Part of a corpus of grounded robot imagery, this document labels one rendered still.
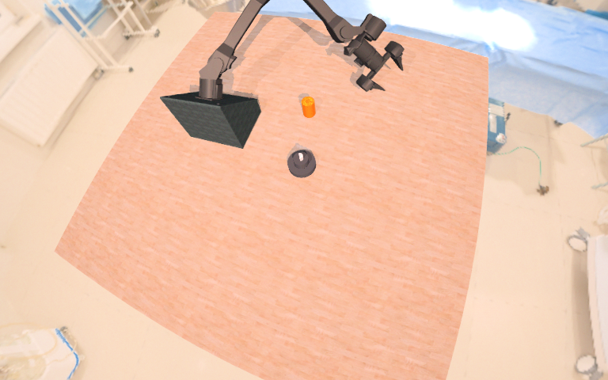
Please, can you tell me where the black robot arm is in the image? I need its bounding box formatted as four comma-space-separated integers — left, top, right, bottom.
195, 0, 386, 101

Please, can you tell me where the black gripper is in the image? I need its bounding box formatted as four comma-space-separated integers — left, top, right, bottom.
356, 40, 404, 92

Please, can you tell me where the orange knob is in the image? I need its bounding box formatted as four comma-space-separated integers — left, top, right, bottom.
302, 97, 316, 118

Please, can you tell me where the dark grey round pedestal with silver shaft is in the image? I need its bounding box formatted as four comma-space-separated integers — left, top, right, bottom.
287, 150, 316, 178

